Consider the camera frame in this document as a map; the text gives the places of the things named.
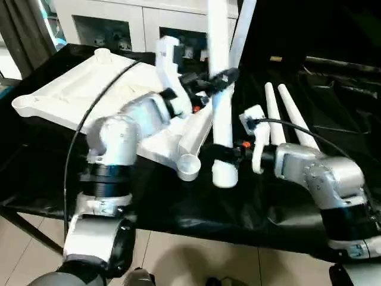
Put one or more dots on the white plastic table leg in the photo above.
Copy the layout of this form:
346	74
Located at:
241	36
221	119
294	119
274	116

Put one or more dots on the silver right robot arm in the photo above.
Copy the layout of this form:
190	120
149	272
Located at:
324	179

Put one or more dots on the black mat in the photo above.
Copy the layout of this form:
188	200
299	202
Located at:
196	202

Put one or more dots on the small gold tag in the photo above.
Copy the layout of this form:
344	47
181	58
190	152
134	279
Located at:
275	59

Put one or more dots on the white cabinet with glass doors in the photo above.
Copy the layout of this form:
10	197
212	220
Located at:
131	18

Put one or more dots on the white plastic table top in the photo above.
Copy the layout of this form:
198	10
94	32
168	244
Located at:
89	95

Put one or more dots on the black metal bar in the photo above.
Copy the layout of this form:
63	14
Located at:
345	64

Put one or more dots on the grey right robot foot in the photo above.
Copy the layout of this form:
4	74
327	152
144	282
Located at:
225	281

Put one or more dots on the grey robot foot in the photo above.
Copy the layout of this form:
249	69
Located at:
141	278
225	281

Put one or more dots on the grey left robot foot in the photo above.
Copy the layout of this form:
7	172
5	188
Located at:
141	278

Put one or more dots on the grey curtain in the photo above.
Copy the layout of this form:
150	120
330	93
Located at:
27	33

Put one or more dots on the black metal stand leg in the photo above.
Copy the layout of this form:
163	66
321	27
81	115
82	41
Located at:
33	229

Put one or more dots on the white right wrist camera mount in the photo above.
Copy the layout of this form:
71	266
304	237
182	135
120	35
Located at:
256	128

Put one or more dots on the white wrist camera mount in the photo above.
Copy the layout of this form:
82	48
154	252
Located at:
169	65
256	128

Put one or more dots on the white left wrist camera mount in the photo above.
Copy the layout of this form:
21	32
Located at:
169	65

